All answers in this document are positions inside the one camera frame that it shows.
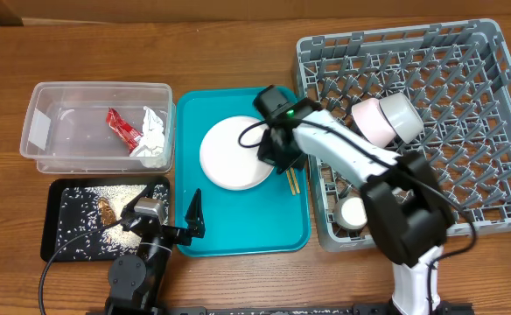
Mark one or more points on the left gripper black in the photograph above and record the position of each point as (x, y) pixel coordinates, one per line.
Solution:
(194, 224)

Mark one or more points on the grey dishwasher rack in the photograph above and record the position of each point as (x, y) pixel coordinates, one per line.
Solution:
(458, 76)

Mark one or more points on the clear plastic bin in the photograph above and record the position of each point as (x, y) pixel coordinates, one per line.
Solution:
(65, 128)

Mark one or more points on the black tray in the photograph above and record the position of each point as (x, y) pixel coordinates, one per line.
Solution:
(161, 192)

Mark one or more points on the white cup in rack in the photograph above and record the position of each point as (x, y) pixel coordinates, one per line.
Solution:
(350, 214)

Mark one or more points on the pink bowl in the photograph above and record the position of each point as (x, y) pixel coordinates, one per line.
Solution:
(372, 123)

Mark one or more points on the white tissue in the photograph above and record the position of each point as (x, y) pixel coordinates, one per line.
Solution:
(151, 144)

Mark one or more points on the brown food piece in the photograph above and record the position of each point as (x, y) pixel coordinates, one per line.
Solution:
(108, 215)

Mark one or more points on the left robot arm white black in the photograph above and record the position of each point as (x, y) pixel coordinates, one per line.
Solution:
(135, 279)

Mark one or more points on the teal plastic tray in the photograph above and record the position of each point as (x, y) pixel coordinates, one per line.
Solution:
(263, 219)

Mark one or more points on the grey bowl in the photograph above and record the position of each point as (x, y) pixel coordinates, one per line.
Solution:
(402, 116)

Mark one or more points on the white rice pile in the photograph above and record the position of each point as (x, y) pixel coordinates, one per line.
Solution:
(79, 213)

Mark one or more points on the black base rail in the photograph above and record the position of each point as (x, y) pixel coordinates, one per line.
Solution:
(355, 309)

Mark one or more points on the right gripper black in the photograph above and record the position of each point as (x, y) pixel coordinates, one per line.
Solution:
(270, 150)

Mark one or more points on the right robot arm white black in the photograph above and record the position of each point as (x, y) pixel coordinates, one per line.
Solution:
(407, 215)

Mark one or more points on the red snack wrapper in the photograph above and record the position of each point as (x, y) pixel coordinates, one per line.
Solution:
(128, 134)

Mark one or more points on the large white pink plate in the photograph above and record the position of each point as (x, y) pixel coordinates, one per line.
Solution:
(225, 162)

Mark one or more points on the wooden chopstick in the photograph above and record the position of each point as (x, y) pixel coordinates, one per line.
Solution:
(294, 182)
(291, 182)

